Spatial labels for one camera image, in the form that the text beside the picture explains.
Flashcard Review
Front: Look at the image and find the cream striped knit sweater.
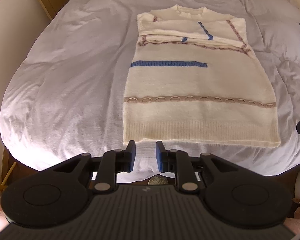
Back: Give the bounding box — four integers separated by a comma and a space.
122, 4, 282, 148

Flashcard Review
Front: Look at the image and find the grey speckled round object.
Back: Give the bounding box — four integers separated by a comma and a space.
147, 175, 169, 186

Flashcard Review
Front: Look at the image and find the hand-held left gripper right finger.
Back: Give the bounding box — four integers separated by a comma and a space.
155, 140, 240, 194

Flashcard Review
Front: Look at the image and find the wooden stick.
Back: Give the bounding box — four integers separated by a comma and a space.
0, 162, 17, 191

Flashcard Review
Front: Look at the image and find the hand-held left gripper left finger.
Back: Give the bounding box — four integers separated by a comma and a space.
52, 140, 137, 194

